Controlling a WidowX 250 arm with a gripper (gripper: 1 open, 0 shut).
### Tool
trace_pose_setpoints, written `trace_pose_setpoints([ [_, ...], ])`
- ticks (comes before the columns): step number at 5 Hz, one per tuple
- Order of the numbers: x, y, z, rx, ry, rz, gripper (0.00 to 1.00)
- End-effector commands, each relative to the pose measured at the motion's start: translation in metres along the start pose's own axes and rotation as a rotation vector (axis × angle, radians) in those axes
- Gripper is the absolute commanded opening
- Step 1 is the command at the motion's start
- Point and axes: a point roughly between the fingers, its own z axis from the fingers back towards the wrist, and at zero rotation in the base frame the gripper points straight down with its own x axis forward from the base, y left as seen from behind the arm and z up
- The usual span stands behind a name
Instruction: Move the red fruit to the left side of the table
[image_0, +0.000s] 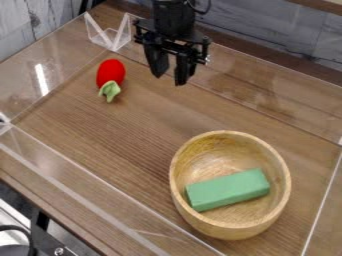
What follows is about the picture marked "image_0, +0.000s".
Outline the wooden bowl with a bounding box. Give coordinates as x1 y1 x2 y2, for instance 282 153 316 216
168 130 291 240

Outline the black cable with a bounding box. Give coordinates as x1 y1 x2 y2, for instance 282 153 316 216
0 224 37 256

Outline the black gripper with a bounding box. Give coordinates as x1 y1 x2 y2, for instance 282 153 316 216
132 18 214 87

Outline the clear acrylic tray wall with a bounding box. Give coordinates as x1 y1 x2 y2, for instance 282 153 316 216
0 15 342 256

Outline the clear acrylic corner bracket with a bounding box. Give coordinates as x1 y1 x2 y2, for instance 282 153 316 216
84 12 132 52

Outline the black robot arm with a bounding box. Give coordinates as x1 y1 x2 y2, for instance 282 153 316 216
133 0 211 86

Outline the green rectangular block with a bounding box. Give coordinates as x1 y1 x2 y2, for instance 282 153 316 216
184 168 270 212

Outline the red plush strawberry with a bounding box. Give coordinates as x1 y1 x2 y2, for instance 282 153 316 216
96 59 125 103

